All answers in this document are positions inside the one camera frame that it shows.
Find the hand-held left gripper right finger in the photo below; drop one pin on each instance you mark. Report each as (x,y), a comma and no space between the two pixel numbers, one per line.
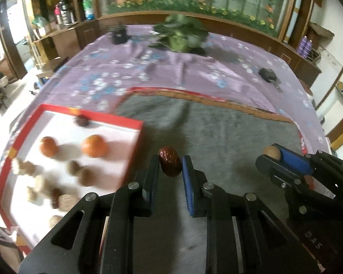
(188,188)

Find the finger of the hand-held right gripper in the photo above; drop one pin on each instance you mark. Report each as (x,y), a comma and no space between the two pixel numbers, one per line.
(280,177)
(295,161)

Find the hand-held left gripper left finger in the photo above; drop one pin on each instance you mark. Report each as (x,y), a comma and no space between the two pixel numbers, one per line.
(151,188)

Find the red jujube date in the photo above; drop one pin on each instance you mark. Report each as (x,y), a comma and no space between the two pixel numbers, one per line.
(81,121)
(169,161)
(55,198)

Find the orange mandarin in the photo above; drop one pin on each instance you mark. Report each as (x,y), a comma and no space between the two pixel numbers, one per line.
(95,146)
(49,146)

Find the pale beige walnut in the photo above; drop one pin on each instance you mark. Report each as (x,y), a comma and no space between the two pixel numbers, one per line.
(16,166)
(43,184)
(69,202)
(28,168)
(34,195)

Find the red shallow cardboard box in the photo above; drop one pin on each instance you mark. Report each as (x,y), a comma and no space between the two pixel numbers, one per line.
(57,125)

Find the grey felt mat red trim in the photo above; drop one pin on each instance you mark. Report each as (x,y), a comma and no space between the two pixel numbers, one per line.
(231,137)

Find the small black pouch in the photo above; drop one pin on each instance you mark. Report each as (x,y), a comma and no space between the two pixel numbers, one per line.
(267,74)

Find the purple floral bedsheet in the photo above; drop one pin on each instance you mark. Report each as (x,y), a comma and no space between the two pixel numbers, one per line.
(188,71)

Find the brown cardboard box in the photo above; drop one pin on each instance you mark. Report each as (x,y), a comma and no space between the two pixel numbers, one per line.
(320,30)

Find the rolled poster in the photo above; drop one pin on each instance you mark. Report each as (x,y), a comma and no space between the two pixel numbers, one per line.
(293,14)

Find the green leafy potted plant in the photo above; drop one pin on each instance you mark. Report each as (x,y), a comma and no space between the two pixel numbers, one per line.
(178,35)

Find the black cylindrical cup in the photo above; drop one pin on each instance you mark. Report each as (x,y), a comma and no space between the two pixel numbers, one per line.
(119,35)

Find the wooden chair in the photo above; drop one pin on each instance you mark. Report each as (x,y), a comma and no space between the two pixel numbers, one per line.
(0,239)

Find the wooden bed headboard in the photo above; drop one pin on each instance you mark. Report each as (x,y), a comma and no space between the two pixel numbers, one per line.
(131,16)

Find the woven basket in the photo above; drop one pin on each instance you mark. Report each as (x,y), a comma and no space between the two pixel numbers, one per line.
(5,68)

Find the green and blue plastic bottle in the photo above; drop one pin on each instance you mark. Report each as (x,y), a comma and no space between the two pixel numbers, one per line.
(88,8)

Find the black steel thermos flask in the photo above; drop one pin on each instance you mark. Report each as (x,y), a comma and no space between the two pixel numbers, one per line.
(66,11)

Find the pink water bottle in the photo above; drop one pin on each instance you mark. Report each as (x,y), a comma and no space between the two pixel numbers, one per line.
(57,14)

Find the green plastic bag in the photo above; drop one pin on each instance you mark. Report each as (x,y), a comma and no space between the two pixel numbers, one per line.
(39,22)

